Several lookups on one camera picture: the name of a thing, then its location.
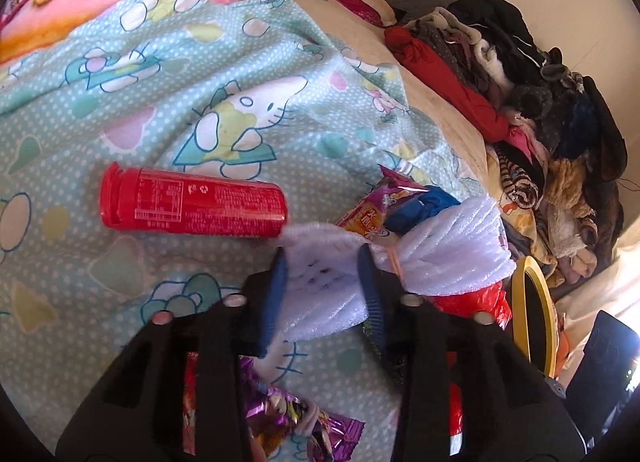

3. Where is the teal cat print blanket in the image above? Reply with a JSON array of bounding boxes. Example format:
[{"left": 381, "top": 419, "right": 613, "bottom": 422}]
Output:
[{"left": 0, "top": 0, "right": 501, "bottom": 462}]

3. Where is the beige bedsheet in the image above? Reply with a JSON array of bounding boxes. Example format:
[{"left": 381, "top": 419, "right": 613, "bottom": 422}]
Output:
[{"left": 220, "top": 0, "right": 493, "bottom": 187}]

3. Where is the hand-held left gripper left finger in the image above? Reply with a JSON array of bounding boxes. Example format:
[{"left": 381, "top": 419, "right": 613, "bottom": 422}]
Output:
[{"left": 55, "top": 247, "right": 289, "bottom": 462}]

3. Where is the purple foil wrapper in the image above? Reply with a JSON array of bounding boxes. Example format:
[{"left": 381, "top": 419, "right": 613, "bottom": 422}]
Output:
[{"left": 239, "top": 356, "right": 367, "bottom": 459}]

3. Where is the white foam sheet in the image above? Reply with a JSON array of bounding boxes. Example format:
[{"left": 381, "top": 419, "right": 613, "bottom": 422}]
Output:
[{"left": 276, "top": 196, "right": 517, "bottom": 341}]

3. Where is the pile of dark clothes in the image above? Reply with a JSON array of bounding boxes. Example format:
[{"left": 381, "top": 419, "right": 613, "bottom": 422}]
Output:
[{"left": 384, "top": 0, "right": 629, "bottom": 289}]

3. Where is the red garment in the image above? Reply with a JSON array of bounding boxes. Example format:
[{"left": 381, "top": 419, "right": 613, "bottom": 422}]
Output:
[{"left": 384, "top": 26, "right": 517, "bottom": 141}]

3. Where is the red pillow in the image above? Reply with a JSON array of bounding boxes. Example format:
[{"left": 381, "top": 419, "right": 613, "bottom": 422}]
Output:
[{"left": 314, "top": 0, "right": 397, "bottom": 28}]

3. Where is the red cylindrical can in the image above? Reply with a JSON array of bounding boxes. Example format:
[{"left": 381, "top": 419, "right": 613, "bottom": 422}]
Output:
[{"left": 99, "top": 162, "right": 289, "bottom": 239}]

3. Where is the orange snack wrapper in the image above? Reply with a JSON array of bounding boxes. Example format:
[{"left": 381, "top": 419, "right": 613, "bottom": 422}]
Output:
[{"left": 336, "top": 165, "right": 430, "bottom": 244}]

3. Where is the red plastic bag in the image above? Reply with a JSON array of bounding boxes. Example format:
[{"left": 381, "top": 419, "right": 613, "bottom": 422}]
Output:
[{"left": 429, "top": 284, "right": 513, "bottom": 453}]

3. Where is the pink printed blanket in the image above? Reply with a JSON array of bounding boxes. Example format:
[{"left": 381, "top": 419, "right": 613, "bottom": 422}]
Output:
[{"left": 0, "top": 0, "right": 237, "bottom": 67}]

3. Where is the striped knit garment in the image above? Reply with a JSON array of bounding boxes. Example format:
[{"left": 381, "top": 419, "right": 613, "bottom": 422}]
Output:
[{"left": 494, "top": 151, "right": 540, "bottom": 211}]

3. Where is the yellow rimmed bin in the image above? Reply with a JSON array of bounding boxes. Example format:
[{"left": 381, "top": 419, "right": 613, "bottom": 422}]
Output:
[{"left": 511, "top": 256, "right": 559, "bottom": 377}]

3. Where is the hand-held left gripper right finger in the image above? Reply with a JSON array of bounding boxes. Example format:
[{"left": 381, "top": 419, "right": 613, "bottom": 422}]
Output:
[{"left": 357, "top": 244, "right": 587, "bottom": 462}]

